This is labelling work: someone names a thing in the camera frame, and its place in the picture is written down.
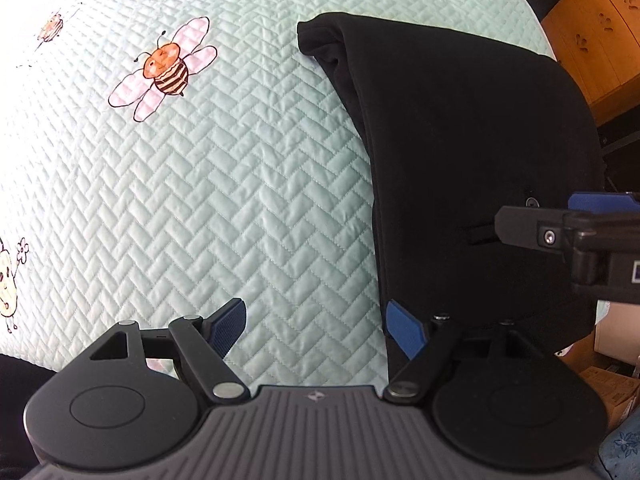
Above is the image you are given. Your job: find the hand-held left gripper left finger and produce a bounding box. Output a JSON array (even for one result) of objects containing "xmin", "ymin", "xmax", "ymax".
[{"xmin": 90, "ymin": 298, "xmax": 250, "ymax": 405}]

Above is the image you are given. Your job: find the black fleece garment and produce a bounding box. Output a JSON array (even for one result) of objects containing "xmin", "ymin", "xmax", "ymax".
[{"xmin": 296, "ymin": 12, "xmax": 610, "ymax": 397}]

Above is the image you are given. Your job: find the blue floral cloth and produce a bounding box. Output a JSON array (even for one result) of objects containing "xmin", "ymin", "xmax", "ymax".
[{"xmin": 596, "ymin": 416, "xmax": 640, "ymax": 480}]

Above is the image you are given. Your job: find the mint quilted bee mat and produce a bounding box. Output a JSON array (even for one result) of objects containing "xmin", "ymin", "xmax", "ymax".
[{"xmin": 0, "ymin": 0, "xmax": 559, "ymax": 397}]

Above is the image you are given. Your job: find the wooden cabinet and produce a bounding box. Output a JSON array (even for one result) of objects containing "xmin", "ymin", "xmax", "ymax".
[{"xmin": 541, "ymin": 0, "xmax": 640, "ymax": 127}]

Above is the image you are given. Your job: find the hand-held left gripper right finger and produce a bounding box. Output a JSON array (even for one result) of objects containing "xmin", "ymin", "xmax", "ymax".
[{"xmin": 384, "ymin": 299, "xmax": 541, "ymax": 403}]

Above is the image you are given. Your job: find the pale cardboard box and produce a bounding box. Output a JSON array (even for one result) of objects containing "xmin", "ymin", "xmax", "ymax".
[{"xmin": 592, "ymin": 299, "xmax": 640, "ymax": 378}]

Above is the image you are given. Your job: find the brown cardboard box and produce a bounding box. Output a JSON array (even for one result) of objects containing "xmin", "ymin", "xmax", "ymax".
[{"xmin": 575, "ymin": 364, "xmax": 637, "ymax": 428}]

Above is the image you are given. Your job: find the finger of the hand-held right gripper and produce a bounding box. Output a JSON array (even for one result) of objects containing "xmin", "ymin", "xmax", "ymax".
[
  {"xmin": 494, "ymin": 205, "xmax": 576, "ymax": 257},
  {"xmin": 567, "ymin": 191, "xmax": 640, "ymax": 213}
]

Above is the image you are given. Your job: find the person's dark clothing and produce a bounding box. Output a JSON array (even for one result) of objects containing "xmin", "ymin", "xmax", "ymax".
[{"xmin": 0, "ymin": 353, "xmax": 59, "ymax": 480}]

